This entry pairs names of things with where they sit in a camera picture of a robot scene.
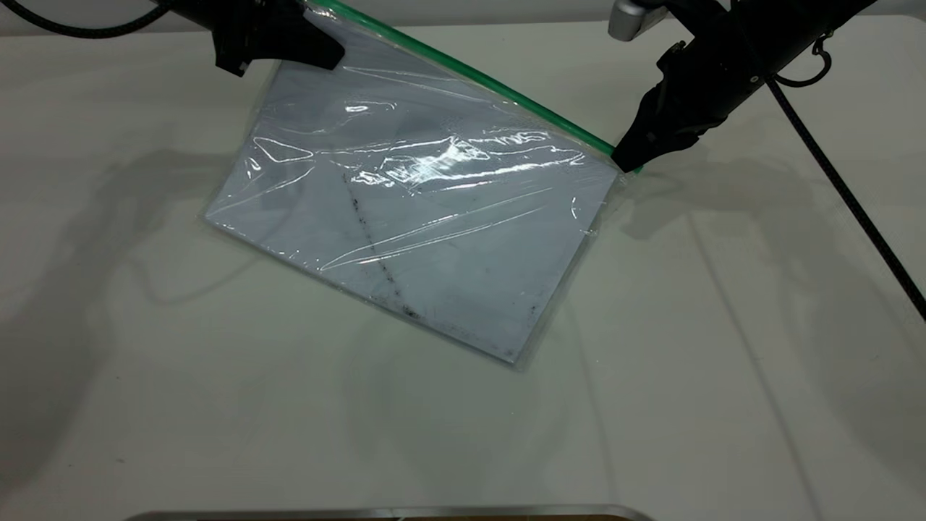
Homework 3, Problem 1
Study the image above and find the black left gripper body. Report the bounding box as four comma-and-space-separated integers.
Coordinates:
212, 0, 308, 77

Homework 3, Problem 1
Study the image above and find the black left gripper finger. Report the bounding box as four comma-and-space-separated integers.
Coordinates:
291, 16, 346, 72

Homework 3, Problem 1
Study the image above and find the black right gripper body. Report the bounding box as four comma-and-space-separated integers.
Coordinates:
635, 40, 769, 142

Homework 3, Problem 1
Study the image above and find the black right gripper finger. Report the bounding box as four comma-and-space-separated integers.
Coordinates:
635, 124, 700, 171
611, 109, 665, 173

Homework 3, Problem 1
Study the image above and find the clear plastic zipper bag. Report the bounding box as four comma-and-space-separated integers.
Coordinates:
198, 0, 632, 372

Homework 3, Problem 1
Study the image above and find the white paper stack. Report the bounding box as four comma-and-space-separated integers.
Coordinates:
205, 61, 620, 363

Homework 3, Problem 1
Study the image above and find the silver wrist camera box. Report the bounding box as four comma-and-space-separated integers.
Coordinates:
607, 0, 670, 42

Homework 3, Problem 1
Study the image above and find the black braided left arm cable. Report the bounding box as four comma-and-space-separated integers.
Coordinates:
0, 0, 174, 39

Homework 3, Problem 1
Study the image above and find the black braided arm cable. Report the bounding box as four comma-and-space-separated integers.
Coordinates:
0, 0, 174, 39
765, 33, 926, 323

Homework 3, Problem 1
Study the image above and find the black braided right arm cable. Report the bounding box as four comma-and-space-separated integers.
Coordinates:
765, 33, 926, 323

